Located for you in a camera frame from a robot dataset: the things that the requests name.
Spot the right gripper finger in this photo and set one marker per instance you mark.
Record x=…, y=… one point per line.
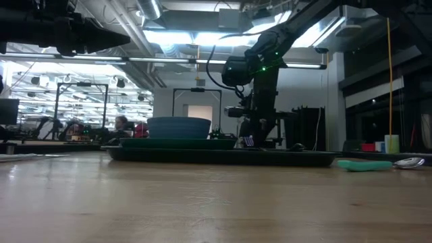
x=265, y=128

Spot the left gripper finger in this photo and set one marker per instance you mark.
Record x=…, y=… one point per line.
x=101, y=38

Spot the blue bowl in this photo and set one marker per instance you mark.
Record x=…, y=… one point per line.
x=179, y=128

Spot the green plate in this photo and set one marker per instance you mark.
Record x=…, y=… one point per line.
x=175, y=144

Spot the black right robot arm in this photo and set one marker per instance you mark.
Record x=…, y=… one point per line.
x=290, y=30

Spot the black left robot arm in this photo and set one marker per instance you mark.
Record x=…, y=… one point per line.
x=20, y=28

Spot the dark green serving tray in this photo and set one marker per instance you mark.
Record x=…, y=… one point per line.
x=219, y=158

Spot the black cabinet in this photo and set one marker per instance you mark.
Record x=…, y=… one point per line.
x=303, y=128

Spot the ceiling light strip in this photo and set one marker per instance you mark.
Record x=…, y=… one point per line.
x=158, y=60

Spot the person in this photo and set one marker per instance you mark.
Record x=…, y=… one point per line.
x=121, y=123

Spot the black monitor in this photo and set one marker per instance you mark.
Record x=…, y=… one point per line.
x=9, y=111

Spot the red plastic bin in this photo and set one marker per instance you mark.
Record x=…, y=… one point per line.
x=368, y=147

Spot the white box blue print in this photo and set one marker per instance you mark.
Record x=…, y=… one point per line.
x=380, y=147

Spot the pale green cup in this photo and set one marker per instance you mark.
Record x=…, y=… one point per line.
x=396, y=145

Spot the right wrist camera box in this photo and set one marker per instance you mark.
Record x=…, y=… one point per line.
x=233, y=112

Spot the black gantry frame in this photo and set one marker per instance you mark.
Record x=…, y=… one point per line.
x=197, y=89
x=81, y=84

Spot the silver ventilation duct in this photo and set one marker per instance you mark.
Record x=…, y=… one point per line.
x=150, y=8

